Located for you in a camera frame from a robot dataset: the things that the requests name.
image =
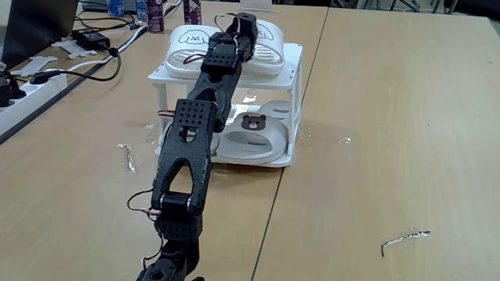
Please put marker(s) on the white dog-print slipper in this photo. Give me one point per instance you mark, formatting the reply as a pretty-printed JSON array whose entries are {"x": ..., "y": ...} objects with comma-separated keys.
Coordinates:
[
  {"x": 183, "y": 58},
  {"x": 269, "y": 58}
]

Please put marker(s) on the white two-tier shoe rack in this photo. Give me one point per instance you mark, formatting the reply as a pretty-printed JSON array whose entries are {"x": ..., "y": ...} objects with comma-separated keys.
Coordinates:
[{"x": 293, "y": 62}]

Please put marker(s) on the white card stand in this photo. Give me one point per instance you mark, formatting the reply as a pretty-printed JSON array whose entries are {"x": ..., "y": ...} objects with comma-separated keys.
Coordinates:
[{"x": 256, "y": 4}]

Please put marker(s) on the purple drink can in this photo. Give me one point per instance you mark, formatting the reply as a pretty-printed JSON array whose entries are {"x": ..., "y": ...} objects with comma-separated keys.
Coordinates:
[
  {"x": 192, "y": 11},
  {"x": 155, "y": 17}
]

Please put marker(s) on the blue bottle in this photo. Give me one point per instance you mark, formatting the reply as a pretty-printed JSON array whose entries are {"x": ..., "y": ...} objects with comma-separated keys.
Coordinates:
[
  {"x": 141, "y": 9},
  {"x": 115, "y": 7}
]

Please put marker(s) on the small clear tape scrap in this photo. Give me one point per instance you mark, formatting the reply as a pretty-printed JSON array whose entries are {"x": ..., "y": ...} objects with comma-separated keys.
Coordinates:
[{"x": 345, "y": 140}]

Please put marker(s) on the black power adapter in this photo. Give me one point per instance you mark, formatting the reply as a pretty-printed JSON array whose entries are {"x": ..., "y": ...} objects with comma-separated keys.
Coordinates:
[{"x": 90, "y": 39}]

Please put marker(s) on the long clear tape strip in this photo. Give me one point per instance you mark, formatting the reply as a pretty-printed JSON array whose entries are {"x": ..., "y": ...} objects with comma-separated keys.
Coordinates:
[{"x": 129, "y": 160}]

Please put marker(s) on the metal chair base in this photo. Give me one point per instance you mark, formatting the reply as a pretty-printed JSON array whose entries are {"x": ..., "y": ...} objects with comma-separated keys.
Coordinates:
[{"x": 444, "y": 4}]

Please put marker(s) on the black laptop screen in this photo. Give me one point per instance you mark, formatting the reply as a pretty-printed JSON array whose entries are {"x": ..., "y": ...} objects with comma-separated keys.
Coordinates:
[{"x": 39, "y": 27}]

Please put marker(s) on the white power strip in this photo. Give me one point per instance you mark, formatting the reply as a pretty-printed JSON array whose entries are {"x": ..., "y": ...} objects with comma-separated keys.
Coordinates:
[{"x": 35, "y": 97}]

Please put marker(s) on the black plug adapter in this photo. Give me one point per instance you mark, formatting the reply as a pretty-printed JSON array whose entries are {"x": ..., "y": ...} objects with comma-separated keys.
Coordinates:
[{"x": 6, "y": 91}]

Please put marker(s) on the thin bent tape strip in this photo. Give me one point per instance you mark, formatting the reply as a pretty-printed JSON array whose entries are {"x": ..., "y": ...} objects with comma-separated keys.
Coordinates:
[{"x": 406, "y": 236}]

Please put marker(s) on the white flat plastic bracket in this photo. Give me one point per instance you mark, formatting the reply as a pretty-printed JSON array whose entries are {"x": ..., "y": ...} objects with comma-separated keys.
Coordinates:
[
  {"x": 72, "y": 47},
  {"x": 34, "y": 64}
]

